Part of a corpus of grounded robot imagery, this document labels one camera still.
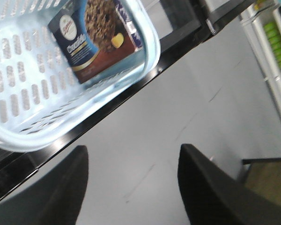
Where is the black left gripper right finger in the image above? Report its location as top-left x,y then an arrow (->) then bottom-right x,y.
179,143 -> 281,225

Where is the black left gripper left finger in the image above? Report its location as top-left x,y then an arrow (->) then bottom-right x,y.
0,145 -> 89,225

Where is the light blue plastic basket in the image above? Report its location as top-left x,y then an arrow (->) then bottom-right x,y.
0,0 -> 160,152

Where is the Chocofello cookie box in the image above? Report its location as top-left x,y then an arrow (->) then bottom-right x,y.
48,0 -> 142,83

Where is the white supermarket shelf unit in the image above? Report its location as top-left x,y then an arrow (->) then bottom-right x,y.
240,0 -> 281,118

